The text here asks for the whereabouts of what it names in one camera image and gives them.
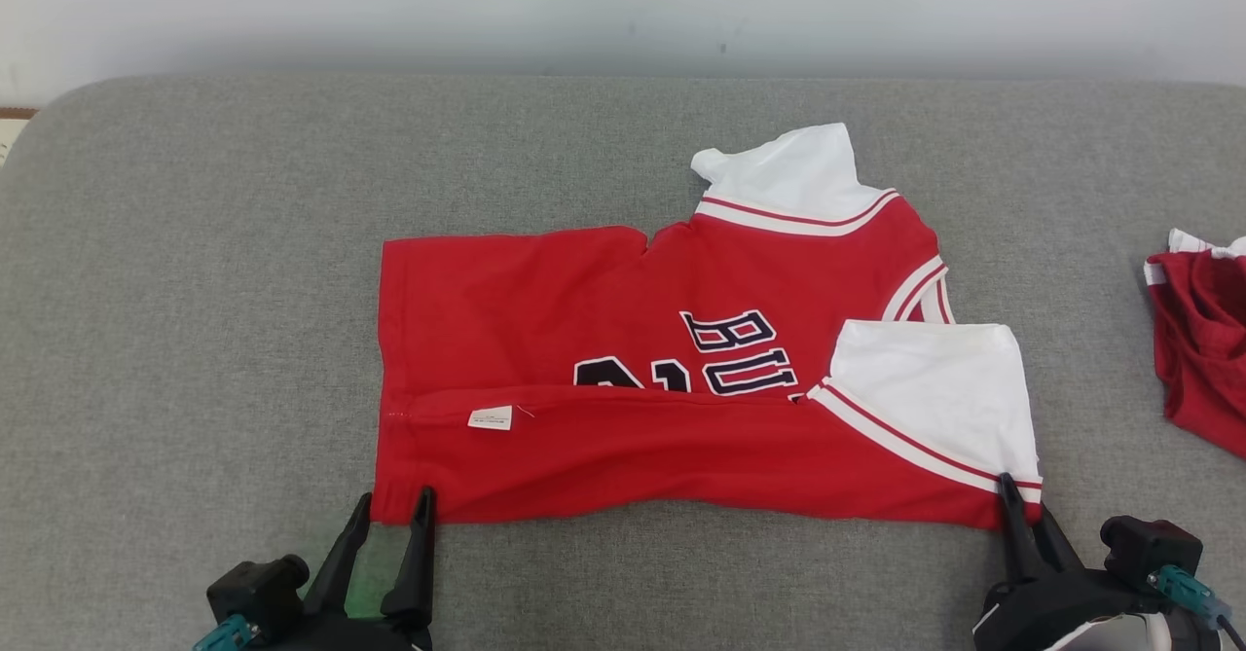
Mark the grey fabric sofa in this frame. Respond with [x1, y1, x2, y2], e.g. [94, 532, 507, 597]
[0, 74, 1246, 651]

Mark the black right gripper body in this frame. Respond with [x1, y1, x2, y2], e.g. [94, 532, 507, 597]
[973, 565, 1169, 651]

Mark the cream perforated laundry basket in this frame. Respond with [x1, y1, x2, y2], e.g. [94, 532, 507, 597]
[0, 106, 40, 167]

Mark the red and white basketball jersey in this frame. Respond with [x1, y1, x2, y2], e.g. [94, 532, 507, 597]
[373, 123, 1044, 532]

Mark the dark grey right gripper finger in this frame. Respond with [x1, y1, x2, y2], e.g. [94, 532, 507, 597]
[1033, 504, 1082, 575]
[997, 473, 1044, 585]

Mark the right camera cable teal plug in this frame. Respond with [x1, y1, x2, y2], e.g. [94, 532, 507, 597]
[1147, 565, 1246, 651]

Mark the left camera cable teal plug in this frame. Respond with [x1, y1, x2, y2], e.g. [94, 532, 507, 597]
[193, 615, 249, 651]

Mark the camera cable teal plug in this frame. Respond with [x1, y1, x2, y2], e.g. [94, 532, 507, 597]
[193, 615, 249, 651]
[1147, 565, 1246, 651]

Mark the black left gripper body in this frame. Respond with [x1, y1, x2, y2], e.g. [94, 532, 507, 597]
[258, 616, 434, 651]

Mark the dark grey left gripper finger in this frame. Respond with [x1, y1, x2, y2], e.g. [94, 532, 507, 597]
[307, 492, 374, 619]
[382, 487, 437, 629]

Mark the crumpled dark red garment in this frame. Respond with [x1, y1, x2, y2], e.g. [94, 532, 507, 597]
[1144, 229, 1246, 459]

